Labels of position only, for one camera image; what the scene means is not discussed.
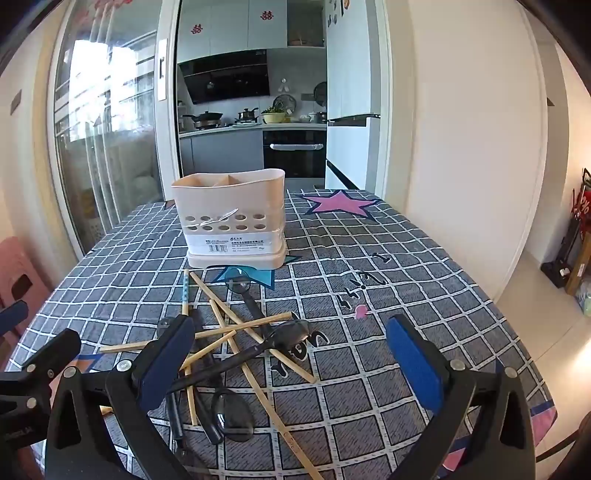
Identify pink plastic stool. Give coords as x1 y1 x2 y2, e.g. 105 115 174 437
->
1 236 50 338

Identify steel pot on stove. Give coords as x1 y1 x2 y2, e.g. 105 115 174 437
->
236 107 259 123

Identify black wok on stove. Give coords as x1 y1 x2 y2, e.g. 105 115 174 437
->
183 111 222 130

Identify yellow bowl with greens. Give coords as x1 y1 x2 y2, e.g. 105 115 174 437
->
262 107 287 124

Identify plain bamboo chopstick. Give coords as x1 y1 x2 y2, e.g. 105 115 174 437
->
185 385 198 426
179 331 235 371
188 271 318 384
99 312 293 353

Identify black range hood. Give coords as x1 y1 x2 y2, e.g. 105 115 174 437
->
178 49 270 105

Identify black built-in oven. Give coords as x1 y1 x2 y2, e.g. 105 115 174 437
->
263 129 327 179

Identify long bamboo chopstick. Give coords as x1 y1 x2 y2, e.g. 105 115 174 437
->
209 300 324 480

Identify beige utensil holder caddy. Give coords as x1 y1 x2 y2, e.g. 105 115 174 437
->
171 168 287 270

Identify blue patterned bamboo chopstick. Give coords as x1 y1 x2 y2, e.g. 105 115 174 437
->
181 269 189 316

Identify grey checkered tablecloth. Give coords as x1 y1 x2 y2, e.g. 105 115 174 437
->
8 191 557 479

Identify white refrigerator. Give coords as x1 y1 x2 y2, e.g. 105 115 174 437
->
325 0 381 192

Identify black handled spoon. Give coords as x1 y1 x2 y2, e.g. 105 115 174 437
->
168 320 311 393
226 276 263 320
191 308 257 439

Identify glass sliding door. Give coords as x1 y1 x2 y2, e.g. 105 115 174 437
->
49 1 162 255

